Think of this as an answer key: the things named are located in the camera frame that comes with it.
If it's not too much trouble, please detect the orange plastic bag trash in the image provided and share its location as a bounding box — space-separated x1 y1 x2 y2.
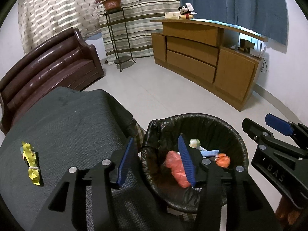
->
215 153 230 168

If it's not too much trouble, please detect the yellow snack wrapper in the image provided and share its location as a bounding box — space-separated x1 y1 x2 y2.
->
20 142 41 186

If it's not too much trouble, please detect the red plastic bag trash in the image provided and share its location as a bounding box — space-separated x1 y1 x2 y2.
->
164 151 191 188

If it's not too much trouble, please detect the white paper trash in bin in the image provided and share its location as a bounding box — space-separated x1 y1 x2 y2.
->
189 139 206 151

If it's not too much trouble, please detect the black lined trash bin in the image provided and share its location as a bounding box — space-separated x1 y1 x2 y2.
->
141 113 249 213

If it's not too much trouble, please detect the wooden sideboard cabinet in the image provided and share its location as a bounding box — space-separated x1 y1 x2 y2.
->
152 19 268 111

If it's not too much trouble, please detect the white router on shelf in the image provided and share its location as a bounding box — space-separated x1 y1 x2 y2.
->
249 41 267 59

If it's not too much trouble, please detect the dark box on shelf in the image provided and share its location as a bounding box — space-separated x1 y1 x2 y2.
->
239 39 255 53

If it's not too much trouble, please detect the blue curtain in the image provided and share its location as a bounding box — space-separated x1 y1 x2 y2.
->
181 0 288 44

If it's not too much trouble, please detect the Mickey Mouse plush toy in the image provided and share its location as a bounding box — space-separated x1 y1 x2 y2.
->
178 3 197 19

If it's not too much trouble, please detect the cardboard box on cabinet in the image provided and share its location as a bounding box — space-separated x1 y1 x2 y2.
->
164 12 181 19

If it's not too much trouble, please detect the dark brown leather sofa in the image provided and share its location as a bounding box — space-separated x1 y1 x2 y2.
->
1 28 104 134

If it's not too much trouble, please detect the striped beige curtain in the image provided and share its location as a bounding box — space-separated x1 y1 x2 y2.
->
98 0 180 61

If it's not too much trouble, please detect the black metal plant stand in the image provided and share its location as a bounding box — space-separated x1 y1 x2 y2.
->
103 8 136 73

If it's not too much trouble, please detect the patterned sheer curtain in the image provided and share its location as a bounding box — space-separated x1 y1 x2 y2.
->
18 0 100 54

